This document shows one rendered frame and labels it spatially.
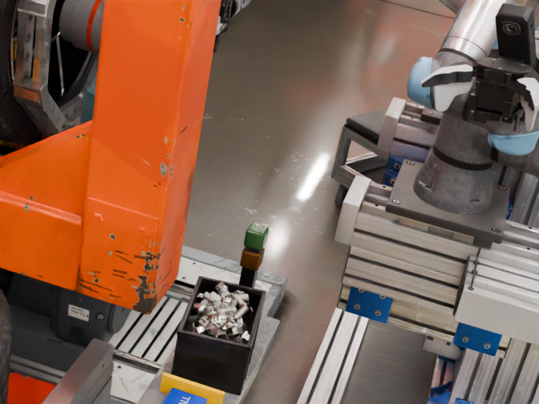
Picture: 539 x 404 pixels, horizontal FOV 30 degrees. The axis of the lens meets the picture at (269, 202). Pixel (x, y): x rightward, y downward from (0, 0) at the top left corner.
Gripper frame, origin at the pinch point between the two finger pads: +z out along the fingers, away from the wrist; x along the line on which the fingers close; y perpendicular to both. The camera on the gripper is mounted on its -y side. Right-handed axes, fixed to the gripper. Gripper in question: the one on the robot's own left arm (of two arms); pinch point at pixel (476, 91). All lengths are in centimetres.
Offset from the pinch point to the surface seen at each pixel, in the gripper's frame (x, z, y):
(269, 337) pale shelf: 47, -38, 73
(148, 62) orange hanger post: 62, -16, 12
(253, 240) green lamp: 53, -39, 53
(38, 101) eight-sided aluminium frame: 108, -39, 35
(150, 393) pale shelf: 55, -7, 72
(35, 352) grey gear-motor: 103, -29, 93
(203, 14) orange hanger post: 56, -23, 4
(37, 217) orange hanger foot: 85, -12, 46
